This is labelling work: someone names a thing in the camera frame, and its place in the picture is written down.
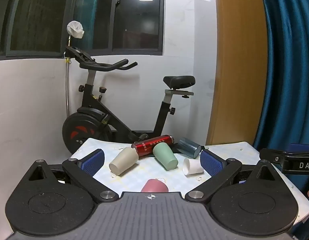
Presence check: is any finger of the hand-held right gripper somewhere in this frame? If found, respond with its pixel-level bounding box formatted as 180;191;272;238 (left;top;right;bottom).
259;148;285;167

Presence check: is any beige cup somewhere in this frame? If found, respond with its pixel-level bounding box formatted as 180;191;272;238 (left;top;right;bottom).
109;147;139;176

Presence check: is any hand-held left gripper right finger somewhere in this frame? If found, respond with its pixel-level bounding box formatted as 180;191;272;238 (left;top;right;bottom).
186;149;276;203

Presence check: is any red metal bottle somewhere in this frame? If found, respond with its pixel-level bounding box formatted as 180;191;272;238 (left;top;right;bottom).
131;135;174;157

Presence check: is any green cup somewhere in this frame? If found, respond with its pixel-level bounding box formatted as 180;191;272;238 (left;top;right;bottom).
153;142;179;171

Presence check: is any small white cup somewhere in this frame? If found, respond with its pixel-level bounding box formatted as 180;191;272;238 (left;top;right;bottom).
183;157;204;176

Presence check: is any blue curtain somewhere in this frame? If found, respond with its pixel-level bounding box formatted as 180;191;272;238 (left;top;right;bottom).
252;0;309;151

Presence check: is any dark framed window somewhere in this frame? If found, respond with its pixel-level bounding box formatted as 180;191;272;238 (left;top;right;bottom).
0;0;165;57

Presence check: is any white plastic bag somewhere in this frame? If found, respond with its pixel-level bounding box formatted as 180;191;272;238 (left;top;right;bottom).
67;20;85;39

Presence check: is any metal pipe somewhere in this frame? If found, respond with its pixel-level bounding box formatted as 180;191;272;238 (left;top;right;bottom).
65;36;71;117

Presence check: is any pink cup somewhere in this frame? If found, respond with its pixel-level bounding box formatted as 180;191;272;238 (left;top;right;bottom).
141;179;169;193

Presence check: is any translucent blue-grey cup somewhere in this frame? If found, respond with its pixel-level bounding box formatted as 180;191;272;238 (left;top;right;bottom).
177;137;202;159

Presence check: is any yellow wooden panel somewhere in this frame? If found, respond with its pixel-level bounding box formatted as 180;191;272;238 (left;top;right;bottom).
206;0;269;146

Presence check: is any black exercise bike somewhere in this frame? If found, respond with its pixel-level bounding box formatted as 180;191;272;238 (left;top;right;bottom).
62;45;196;155

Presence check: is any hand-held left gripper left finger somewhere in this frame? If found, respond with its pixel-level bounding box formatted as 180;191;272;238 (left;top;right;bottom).
28;149;119;203

